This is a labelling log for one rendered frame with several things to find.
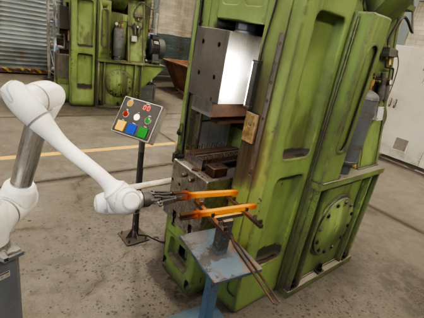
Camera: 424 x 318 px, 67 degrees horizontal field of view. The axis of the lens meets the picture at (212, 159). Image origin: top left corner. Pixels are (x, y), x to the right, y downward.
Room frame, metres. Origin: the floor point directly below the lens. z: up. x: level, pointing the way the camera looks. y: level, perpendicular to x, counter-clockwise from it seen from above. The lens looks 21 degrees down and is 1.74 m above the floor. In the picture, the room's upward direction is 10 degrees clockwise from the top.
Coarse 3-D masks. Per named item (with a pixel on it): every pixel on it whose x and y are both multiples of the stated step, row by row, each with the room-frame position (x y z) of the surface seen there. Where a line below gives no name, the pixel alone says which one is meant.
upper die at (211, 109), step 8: (192, 104) 2.02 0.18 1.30; (200, 104) 1.96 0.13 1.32; (208, 104) 1.91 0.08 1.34; (216, 104) 1.91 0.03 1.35; (224, 104) 1.95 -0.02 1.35; (232, 104) 1.99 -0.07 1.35; (240, 104) 2.04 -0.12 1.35; (200, 112) 1.96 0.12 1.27; (208, 112) 1.90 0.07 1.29; (216, 112) 1.91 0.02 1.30; (224, 112) 1.95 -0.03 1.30; (232, 112) 2.00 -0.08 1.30; (240, 112) 2.05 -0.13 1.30
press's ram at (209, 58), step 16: (208, 32) 1.98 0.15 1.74; (224, 32) 1.88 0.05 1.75; (208, 48) 1.97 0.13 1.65; (224, 48) 1.86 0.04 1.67; (240, 48) 1.91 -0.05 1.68; (256, 48) 1.99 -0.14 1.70; (192, 64) 2.07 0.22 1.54; (208, 64) 1.95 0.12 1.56; (224, 64) 1.85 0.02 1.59; (240, 64) 1.93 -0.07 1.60; (192, 80) 2.05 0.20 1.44; (208, 80) 1.93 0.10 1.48; (224, 80) 1.86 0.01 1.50; (240, 80) 1.94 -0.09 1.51; (208, 96) 1.92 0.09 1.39; (224, 96) 1.87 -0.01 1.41; (240, 96) 1.96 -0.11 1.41
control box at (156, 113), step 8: (136, 104) 2.30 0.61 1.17; (144, 104) 2.28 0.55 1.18; (152, 104) 2.27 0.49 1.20; (120, 112) 2.30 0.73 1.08; (136, 112) 2.27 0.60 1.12; (144, 112) 2.25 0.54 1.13; (152, 112) 2.23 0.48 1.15; (160, 112) 2.22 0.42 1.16; (128, 120) 2.25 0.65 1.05; (136, 120) 2.23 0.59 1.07; (144, 120) 2.21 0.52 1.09; (152, 120) 2.20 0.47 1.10; (160, 120) 2.23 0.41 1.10; (112, 128) 2.25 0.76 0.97; (152, 128) 2.16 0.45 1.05; (128, 136) 2.22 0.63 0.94; (136, 136) 2.16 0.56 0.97; (152, 136) 2.15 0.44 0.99; (152, 144) 2.16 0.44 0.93
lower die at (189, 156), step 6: (186, 150) 2.03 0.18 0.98; (192, 150) 2.06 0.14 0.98; (198, 150) 2.05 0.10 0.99; (204, 150) 2.07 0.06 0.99; (210, 150) 2.09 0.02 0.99; (216, 150) 2.08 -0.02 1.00; (186, 156) 2.01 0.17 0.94; (192, 156) 1.96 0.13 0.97; (198, 156) 1.92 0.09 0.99; (210, 156) 1.96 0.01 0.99; (216, 156) 1.98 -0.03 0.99; (222, 156) 2.00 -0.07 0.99; (234, 156) 2.06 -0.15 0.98; (192, 162) 1.96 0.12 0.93; (198, 162) 1.91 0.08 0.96; (204, 162) 1.89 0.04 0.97; (210, 162) 1.93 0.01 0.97; (204, 168) 1.90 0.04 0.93
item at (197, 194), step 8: (176, 192) 1.42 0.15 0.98; (184, 192) 1.44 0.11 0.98; (192, 192) 1.48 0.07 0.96; (200, 192) 1.50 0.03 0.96; (208, 192) 1.52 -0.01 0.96; (216, 192) 1.54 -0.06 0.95; (224, 192) 1.57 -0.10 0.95; (232, 192) 1.60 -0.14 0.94; (176, 200) 1.41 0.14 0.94; (184, 200) 1.44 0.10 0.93
